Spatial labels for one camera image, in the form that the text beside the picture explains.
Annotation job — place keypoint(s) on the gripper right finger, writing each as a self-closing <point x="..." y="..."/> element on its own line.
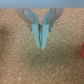
<point x="44" y="28"/>

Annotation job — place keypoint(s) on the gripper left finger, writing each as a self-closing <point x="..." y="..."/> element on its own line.
<point x="35" y="26"/>

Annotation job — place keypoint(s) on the pink block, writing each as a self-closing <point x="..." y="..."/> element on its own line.
<point x="82" y="49"/>

